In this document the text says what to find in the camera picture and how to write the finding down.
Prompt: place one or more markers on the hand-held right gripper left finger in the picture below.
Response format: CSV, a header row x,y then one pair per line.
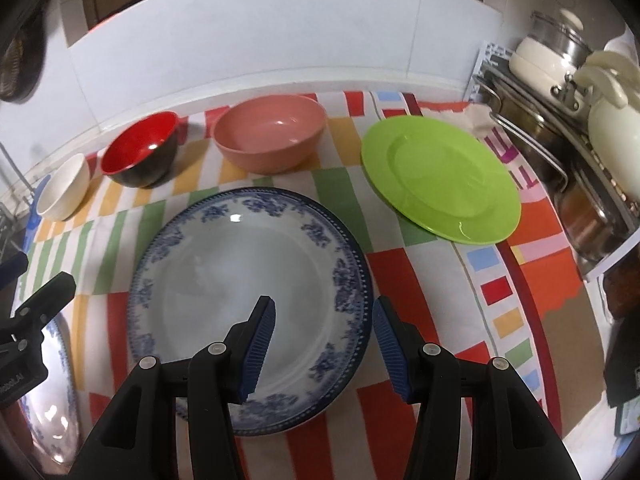
x,y
260,345

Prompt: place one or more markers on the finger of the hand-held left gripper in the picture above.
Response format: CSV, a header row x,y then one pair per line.
x,y
12,265
50,290

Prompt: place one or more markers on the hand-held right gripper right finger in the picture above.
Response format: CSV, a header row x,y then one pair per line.
x,y
387,345

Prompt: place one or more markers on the blue floral plate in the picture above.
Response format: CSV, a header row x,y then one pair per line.
x,y
240,280
52,395

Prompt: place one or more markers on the white bowl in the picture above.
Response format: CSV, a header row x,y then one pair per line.
x,y
60,190

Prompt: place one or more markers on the red and black bowl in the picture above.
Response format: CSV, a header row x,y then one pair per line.
x,y
140,147

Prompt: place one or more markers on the green plate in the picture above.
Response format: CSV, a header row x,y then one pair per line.
x,y
440,180

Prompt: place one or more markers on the pink bowl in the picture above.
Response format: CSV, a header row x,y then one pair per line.
x,y
270,135

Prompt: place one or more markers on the slim curved faucet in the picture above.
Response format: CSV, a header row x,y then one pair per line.
x,y
16,170

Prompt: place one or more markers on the multicolour striped cloth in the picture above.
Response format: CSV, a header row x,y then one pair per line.
x,y
330,187

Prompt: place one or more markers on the red-bordered patterned cloth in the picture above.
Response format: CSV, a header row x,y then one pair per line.
x,y
545,255

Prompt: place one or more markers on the copper-bottom pot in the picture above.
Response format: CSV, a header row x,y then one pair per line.
x,y
585,225

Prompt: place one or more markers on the black knife block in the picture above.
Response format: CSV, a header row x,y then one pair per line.
x,y
622,365

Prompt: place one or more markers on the white plastic stand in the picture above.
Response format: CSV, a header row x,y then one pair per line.
x,y
612,257

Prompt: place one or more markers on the metal pot rack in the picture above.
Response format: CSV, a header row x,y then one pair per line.
x,y
537,146

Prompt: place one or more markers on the green label bottle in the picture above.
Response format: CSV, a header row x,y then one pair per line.
x,y
627,422

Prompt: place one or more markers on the steel stockpot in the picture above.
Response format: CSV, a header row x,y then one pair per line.
x,y
520,125

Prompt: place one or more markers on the white lattice board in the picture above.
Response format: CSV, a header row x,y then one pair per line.
x,y
482,70

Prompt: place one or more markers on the cream round pot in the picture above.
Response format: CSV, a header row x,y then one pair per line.
x,y
615,130

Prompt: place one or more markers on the cream saucepan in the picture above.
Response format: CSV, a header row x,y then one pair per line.
x,y
535,67

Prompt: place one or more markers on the steel pot with lid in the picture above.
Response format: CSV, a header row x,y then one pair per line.
x,y
560,35

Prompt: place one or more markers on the white ladle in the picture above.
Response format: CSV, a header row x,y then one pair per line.
x,y
622,42

